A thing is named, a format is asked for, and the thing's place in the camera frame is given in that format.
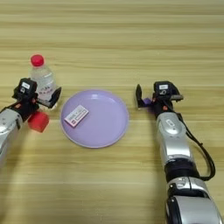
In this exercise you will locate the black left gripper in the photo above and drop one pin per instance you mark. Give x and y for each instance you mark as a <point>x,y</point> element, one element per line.
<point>26,108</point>

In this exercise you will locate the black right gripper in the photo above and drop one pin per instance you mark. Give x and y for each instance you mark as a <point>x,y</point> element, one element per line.
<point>162,106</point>

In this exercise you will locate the clear red-capped water bottle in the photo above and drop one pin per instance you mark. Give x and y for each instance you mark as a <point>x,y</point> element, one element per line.
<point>43,78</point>

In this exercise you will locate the red cube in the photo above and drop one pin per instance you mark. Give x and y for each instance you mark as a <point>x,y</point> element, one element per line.
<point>38,122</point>

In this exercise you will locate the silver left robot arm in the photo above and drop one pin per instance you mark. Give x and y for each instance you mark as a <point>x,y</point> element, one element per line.
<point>8,128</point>

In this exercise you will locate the right gripper white-labelled black box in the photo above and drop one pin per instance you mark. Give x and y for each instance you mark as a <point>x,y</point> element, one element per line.
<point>163,88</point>

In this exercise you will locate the gripper white-labelled black box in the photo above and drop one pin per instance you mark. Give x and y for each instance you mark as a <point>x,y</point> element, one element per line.
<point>26,87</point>
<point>163,88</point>

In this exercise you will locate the small purple bar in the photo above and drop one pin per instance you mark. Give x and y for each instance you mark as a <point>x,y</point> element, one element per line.
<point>147,101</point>

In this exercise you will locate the left gripper white-labelled black box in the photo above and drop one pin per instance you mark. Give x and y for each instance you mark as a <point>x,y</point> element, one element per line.
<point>26,87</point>

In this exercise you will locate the white and pink eraser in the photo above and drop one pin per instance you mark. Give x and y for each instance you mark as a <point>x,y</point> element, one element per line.
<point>76,115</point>

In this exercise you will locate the purple round plate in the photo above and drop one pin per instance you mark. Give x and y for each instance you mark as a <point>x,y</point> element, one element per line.
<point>99,122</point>

